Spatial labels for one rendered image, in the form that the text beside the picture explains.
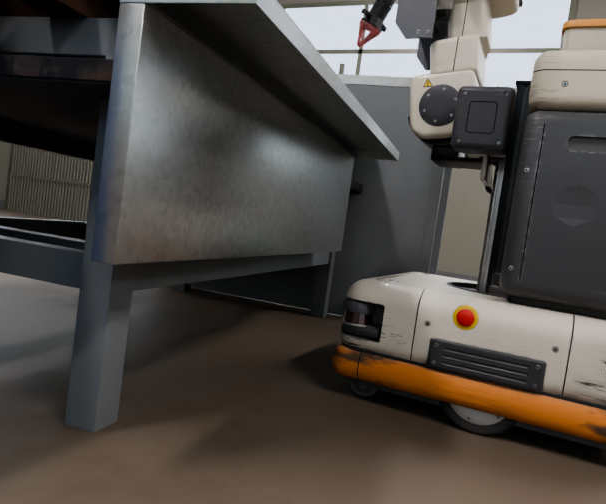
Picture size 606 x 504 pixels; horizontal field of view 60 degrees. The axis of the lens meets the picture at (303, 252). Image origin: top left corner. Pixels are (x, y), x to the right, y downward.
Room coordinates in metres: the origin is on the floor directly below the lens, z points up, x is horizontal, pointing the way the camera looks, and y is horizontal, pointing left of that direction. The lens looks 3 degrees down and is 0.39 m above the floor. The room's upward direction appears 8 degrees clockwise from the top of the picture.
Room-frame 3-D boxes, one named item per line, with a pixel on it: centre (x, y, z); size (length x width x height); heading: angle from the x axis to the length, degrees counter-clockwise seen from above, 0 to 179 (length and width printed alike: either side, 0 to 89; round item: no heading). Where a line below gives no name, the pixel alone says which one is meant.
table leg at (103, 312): (0.89, 0.32, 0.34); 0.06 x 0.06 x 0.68; 72
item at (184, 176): (1.34, 0.07, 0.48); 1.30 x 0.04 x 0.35; 162
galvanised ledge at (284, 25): (1.31, 0.00, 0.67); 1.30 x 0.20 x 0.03; 162
